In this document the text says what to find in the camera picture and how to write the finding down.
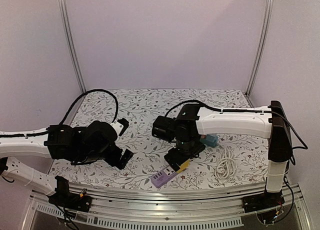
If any yellow cube socket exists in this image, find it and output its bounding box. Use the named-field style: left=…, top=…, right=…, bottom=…
left=177, top=159, right=191, bottom=174

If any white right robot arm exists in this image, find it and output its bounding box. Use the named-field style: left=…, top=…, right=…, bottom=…
left=164, top=100, right=293, bottom=208

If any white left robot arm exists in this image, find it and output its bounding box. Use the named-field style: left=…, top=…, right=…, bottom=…
left=0, top=121, right=134, bottom=207

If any teal power strip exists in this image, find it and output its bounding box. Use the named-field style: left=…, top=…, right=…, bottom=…
left=199, top=134, right=218, bottom=148

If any purple power strip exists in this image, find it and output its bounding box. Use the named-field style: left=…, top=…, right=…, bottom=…
left=150, top=165, right=178, bottom=189

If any floral table mat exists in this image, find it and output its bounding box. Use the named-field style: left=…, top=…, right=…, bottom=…
left=49, top=89, right=269, bottom=191

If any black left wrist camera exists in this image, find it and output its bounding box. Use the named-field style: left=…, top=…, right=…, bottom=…
left=83, top=120, right=118, bottom=153

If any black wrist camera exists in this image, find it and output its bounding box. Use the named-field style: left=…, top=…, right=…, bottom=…
left=83, top=120, right=118, bottom=153
left=151, top=116, right=176, bottom=143

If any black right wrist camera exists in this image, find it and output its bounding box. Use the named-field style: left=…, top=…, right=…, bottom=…
left=151, top=116, right=176, bottom=143

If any white cable of teal strip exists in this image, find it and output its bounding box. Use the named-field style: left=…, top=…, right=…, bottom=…
left=214, top=146, right=239, bottom=180

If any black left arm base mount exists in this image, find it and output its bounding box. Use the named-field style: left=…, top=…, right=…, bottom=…
left=48, top=176, right=93, bottom=213

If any aluminium front rail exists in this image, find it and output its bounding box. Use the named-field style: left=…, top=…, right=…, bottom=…
left=22, top=183, right=313, bottom=230

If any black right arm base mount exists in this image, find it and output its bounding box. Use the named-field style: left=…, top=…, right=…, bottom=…
left=241, top=190, right=285, bottom=213

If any left aluminium frame post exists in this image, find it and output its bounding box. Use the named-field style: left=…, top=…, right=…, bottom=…
left=58, top=0, right=87, bottom=93

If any aluminium frame post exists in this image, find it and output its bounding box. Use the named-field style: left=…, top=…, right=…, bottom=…
left=58, top=0, right=87, bottom=93
left=244, top=0, right=274, bottom=99

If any right aluminium frame post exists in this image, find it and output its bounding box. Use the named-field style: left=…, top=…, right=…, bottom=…
left=244, top=0, right=274, bottom=99

